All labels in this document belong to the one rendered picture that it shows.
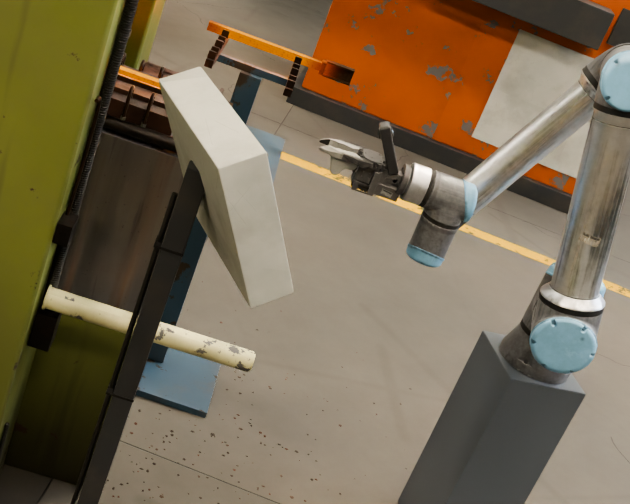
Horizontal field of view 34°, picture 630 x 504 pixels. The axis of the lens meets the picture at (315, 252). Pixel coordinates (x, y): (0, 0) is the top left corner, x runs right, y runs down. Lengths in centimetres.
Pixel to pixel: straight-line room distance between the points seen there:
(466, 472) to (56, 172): 136
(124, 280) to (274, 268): 72
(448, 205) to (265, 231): 80
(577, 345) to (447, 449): 58
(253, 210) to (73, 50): 47
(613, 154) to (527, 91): 359
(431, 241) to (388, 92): 354
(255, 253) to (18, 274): 58
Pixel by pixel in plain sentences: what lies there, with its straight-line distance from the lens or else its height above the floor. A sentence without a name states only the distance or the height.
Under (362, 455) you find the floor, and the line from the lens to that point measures 316.
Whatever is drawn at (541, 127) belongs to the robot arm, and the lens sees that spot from 244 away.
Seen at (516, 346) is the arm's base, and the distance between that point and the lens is 265.
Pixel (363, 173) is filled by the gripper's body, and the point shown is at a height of 97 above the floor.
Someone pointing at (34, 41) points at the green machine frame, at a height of 115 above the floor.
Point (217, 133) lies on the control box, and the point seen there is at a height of 118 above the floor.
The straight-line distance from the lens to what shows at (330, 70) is 290.
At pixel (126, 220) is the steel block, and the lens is 228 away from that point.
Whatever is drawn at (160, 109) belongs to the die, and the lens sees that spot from 224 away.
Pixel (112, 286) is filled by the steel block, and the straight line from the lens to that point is 235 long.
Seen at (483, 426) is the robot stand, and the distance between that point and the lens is 267.
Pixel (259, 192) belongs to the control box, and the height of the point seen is 113.
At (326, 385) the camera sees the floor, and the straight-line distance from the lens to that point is 340.
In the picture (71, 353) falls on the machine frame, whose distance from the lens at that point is 246.
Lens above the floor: 174
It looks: 24 degrees down
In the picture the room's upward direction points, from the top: 22 degrees clockwise
